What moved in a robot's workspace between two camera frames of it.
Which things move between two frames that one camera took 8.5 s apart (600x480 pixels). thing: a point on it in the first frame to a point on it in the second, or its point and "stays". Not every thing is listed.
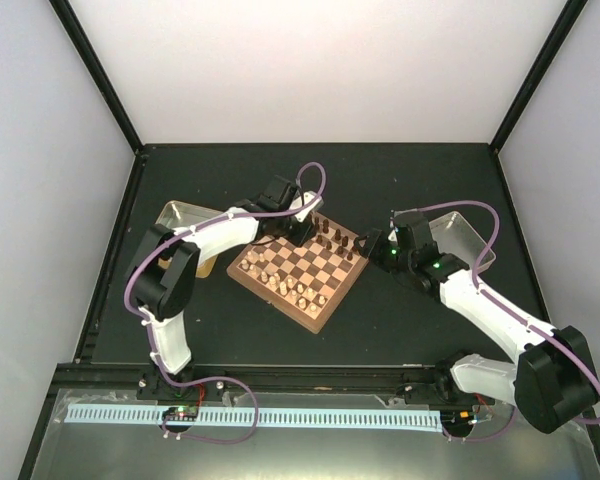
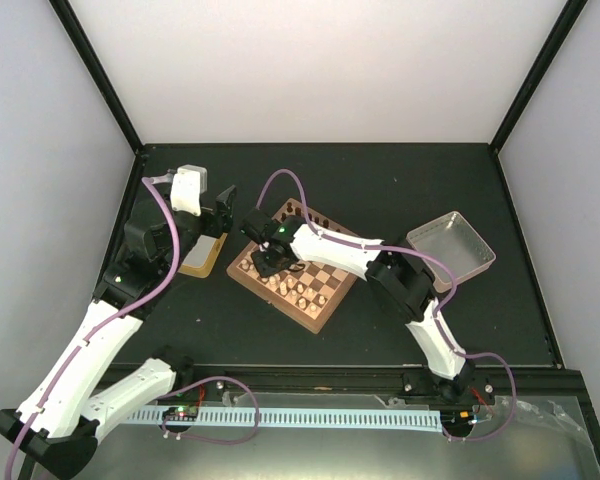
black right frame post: (539, 74) stays
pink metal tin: (454, 236) stays
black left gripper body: (294, 237) to (212, 227)
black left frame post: (68, 16) stays
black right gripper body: (385, 258) to (271, 265)
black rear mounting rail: (205, 379) stays
